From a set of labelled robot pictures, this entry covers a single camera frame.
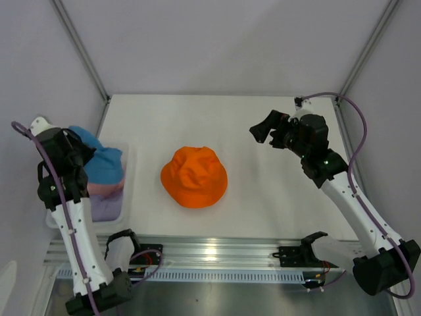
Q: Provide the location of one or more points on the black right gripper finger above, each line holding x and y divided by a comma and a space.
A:
261, 131
280, 138

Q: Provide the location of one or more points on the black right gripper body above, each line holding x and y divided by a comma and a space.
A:
291, 135

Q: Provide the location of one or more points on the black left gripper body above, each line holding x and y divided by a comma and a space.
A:
72, 158

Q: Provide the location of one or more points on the blue bucket hat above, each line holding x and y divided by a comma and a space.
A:
105, 167

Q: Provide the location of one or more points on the orange bucket hat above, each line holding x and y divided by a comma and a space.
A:
195, 178

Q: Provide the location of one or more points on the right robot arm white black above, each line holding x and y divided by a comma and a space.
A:
387, 259

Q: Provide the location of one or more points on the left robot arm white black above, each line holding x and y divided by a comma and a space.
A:
100, 280

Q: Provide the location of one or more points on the pink bucket hat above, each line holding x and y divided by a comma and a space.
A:
104, 189

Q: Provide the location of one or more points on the lavender bucket hat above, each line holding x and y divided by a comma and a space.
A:
104, 209

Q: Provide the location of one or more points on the white plastic basket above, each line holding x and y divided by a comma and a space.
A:
128, 160

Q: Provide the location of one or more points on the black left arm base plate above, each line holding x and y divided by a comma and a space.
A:
147, 254

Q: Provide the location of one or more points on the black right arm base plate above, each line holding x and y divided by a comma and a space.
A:
299, 256

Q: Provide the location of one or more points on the aluminium mounting rail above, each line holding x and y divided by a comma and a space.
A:
218, 253

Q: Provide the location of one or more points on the slotted grey cable duct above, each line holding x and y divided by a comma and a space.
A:
228, 276

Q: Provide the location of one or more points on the left aluminium frame post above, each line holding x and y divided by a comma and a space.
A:
74, 37

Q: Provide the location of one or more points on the aluminium frame post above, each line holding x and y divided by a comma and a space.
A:
74, 37
370, 44

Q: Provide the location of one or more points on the right aluminium frame post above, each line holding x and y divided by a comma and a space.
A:
370, 44

